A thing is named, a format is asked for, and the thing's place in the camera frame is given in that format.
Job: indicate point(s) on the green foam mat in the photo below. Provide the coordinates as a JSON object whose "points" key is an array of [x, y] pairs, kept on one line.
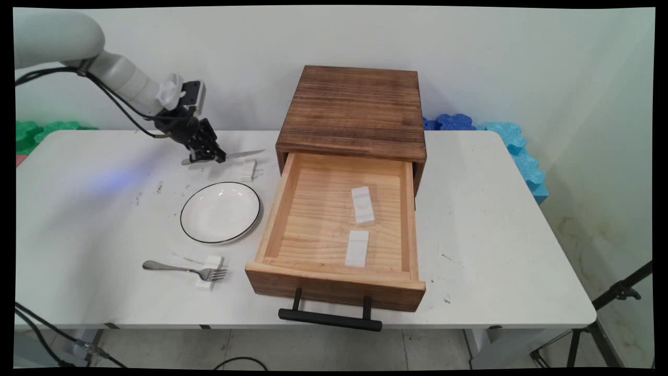
{"points": [[47, 130]]}

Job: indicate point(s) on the steel fork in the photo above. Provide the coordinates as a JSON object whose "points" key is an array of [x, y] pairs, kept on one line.
{"points": [[167, 268]]}

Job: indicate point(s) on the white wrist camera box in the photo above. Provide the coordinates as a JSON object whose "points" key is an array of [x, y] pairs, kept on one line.
{"points": [[194, 96]]}

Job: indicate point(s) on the red foam mat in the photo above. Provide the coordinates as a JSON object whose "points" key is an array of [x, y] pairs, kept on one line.
{"points": [[20, 160]]}

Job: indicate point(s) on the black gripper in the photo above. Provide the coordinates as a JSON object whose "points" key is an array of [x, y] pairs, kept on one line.
{"points": [[180, 128]]}

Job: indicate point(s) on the light wooden drawer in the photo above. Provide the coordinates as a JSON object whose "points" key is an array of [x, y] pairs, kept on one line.
{"points": [[323, 209]]}

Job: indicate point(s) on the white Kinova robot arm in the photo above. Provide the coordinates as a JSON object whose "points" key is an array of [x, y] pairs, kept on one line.
{"points": [[57, 39]]}

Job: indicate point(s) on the black tripod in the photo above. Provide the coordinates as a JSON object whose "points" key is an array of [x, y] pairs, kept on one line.
{"points": [[600, 313]]}

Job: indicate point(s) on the white plate with black rim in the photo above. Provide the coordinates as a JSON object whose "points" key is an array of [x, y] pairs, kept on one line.
{"points": [[219, 211]]}

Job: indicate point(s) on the white ceramic cutlery rest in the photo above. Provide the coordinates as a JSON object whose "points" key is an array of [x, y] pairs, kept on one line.
{"points": [[205, 284], [363, 206], [357, 249], [248, 171]]}

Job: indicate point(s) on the steel table knife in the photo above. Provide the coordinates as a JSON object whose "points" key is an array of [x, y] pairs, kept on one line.
{"points": [[245, 153]]}

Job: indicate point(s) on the light blue foam mat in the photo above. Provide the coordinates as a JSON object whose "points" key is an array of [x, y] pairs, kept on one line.
{"points": [[524, 162]]}

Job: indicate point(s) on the dark blue foam mat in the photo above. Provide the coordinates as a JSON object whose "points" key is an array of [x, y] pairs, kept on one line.
{"points": [[451, 122]]}

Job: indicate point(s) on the white table leg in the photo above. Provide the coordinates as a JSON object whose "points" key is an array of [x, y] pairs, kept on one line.
{"points": [[482, 347], [78, 337]]}

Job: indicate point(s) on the dark wooden drawer cabinet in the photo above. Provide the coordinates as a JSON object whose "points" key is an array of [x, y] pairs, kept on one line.
{"points": [[355, 104]]}

